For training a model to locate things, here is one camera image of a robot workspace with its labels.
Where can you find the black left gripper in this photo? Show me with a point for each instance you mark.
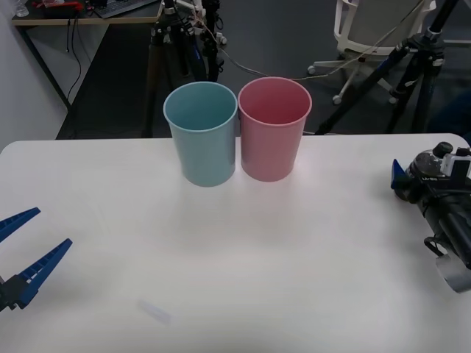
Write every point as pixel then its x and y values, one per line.
pixel 8 294

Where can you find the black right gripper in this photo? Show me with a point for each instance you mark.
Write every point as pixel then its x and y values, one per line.
pixel 430 185

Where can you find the silver and black right arm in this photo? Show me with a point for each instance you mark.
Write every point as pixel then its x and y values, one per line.
pixel 458 220

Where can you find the large black tripod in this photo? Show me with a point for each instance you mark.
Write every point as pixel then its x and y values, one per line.
pixel 423 59

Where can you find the pink plastic bin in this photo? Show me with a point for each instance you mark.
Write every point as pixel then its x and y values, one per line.
pixel 272 147

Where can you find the white office chair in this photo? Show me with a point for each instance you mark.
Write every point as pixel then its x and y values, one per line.
pixel 371 29

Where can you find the pale blue plastic bin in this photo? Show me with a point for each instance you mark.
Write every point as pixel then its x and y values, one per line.
pixel 202 147

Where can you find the small white adapter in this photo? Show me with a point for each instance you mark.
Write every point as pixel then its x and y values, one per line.
pixel 221 38

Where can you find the black desk with wooden edge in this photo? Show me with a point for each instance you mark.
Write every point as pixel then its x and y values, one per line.
pixel 55 20

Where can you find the black tripod with brown leg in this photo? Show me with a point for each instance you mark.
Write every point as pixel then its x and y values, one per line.
pixel 156 44

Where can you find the clear plastic bottle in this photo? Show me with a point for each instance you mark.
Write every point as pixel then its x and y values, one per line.
pixel 21 8

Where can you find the red tool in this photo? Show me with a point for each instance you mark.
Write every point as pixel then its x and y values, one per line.
pixel 59 4

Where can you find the black keyboard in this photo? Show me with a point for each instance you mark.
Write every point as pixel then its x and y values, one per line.
pixel 121 7

